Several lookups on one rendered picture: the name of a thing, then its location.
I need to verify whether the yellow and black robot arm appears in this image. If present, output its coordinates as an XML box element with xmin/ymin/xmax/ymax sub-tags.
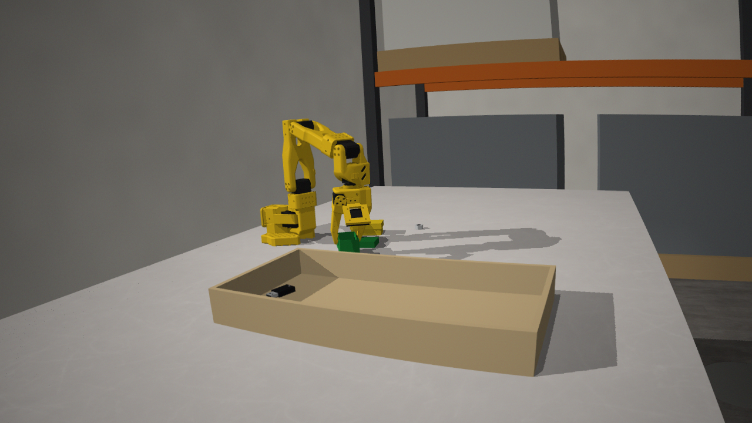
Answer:
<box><xmin>261</xmin><ymin>119</ymin><xmax>370</xmax><ymax>246</ymax></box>

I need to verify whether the black usb stick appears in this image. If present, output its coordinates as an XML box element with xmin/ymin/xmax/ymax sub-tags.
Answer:
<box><xmin>266</xmin><ymin>284</ymin><xmax>296</xmax><ymax>297</ymax></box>

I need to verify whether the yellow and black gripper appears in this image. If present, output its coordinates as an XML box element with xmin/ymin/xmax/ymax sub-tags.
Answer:
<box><xmin>331</xmin><ymin>184</ymin><xmax>372</xmax><ymax>244</ymax></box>

